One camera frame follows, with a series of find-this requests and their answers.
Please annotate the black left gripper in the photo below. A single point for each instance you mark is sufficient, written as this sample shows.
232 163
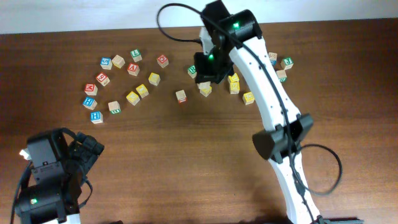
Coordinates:
88 155

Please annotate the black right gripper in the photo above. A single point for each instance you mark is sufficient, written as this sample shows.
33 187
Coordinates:
204 73

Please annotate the red side wooden block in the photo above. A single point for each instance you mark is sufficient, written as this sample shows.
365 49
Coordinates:
181 96

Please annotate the red C letter block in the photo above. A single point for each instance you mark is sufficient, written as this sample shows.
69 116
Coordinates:
163 61

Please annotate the red I letter block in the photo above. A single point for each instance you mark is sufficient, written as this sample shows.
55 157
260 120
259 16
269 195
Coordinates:
204 85

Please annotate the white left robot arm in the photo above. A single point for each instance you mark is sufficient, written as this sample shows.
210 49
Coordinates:
49 188

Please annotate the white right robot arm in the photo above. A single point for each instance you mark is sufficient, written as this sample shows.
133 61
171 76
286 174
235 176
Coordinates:
235 40

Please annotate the green R letter block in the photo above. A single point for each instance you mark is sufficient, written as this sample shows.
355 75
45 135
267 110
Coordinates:
192 72

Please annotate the yellow block near R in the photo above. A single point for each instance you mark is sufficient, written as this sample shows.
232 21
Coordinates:
206 91

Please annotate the yellow block upper middle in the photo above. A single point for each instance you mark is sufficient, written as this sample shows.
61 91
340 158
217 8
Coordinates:
233 78

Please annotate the yellow block lower middle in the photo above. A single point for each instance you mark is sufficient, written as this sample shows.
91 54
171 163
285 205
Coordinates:
234 88

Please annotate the blue H block lower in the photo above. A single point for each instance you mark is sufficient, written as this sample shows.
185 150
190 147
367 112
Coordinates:
96 117

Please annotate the blue h block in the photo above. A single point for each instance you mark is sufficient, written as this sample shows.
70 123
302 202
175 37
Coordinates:
96 117
89 103

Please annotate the yellow umbrella picture block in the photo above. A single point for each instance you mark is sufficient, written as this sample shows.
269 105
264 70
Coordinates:
248 98

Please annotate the blue H block upper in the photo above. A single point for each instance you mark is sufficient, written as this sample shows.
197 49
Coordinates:
89 103

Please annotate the green E side block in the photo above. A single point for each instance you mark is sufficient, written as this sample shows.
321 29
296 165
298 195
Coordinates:
114 107

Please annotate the yellow block left cluster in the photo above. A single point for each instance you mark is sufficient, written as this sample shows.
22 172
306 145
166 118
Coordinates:
154 79

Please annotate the blue X wooden block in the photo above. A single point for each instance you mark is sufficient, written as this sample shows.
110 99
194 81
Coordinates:
272 58

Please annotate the red M letter block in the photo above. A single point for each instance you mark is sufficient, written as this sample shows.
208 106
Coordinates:
91 89

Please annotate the green R side block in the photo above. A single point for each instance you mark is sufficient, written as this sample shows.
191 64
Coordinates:
282 76

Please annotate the yellow block left lower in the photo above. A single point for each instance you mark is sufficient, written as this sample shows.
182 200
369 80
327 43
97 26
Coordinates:
133 98

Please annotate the green J letter block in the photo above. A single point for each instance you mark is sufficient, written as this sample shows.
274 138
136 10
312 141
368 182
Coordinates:
287 63

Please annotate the yellow block left middle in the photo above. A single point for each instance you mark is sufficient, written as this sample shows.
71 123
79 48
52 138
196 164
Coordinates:
142 90

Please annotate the red 6 number block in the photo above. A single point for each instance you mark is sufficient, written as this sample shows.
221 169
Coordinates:
102 78

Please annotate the green L letter block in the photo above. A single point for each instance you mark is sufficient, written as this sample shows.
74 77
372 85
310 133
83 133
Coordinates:
136 55

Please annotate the red A block left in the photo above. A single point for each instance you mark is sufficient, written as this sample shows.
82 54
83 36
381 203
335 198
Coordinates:
133 69

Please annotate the blue G letter block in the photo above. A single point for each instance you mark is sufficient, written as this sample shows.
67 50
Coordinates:
106 63

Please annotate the plain wooden block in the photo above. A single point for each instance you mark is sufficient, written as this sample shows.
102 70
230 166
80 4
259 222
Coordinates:
118 61

